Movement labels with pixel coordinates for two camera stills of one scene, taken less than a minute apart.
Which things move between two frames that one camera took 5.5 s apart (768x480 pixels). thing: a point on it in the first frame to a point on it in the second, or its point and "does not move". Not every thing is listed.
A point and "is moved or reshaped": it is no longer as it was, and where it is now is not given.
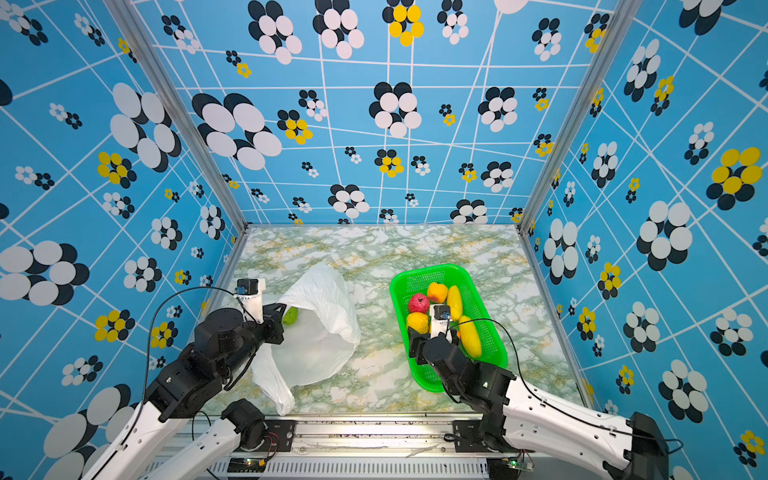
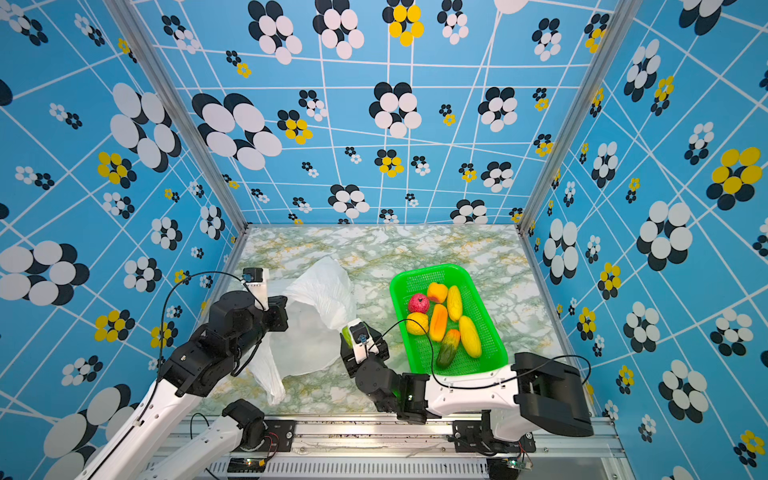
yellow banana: x=470 y=337 does not move
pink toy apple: x=418 y=303 does not move
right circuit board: x=519 y=464 does not move
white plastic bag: x=319 y=343 is moved or reshaped
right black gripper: x=420 y=344 to x=350 y=360
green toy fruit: x=290 y=316 to x=346 y=333
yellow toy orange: x=419 y=321 does not move
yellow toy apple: x=437 y=293 does not move
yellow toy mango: x=455 y=302 does not move
